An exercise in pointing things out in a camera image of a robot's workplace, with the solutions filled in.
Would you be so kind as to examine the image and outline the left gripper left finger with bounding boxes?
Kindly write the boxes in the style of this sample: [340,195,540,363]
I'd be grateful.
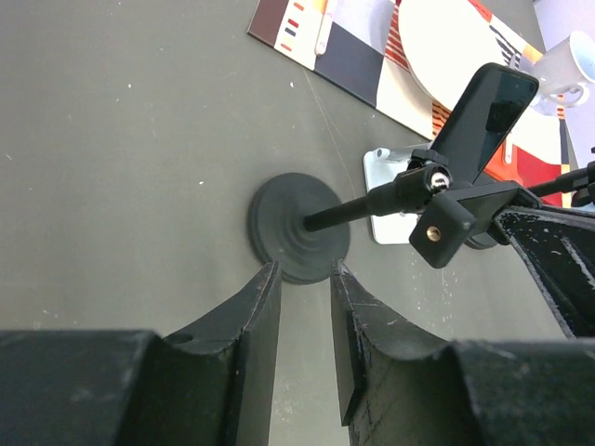
[1,263,282,445]

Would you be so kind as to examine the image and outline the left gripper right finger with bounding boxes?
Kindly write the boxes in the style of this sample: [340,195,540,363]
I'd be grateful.
[330,261,594,445]

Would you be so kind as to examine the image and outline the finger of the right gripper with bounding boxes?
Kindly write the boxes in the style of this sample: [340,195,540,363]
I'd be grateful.
[493,206,594,338]

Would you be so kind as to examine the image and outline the black round phone stand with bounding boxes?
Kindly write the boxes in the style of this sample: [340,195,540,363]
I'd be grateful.
[465,162,594,250]

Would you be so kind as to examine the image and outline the black phone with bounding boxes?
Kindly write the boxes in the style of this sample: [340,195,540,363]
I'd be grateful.
[431,62,539,183]

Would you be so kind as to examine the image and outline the black camera stand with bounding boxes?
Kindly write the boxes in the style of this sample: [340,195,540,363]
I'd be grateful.
[246,160,543,285]

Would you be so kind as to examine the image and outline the white folding phone stand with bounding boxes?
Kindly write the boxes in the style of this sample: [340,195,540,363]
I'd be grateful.
[363,143,430,245]

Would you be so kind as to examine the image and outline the light blue mug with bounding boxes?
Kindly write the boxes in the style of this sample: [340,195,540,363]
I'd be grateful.
[529,31,594,108]

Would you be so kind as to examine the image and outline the white plate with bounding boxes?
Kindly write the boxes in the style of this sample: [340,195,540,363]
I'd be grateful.
[398,0,505,111]

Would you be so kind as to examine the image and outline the patterned orange placemat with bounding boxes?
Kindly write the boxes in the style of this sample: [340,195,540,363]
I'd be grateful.
[247,1,571,187]

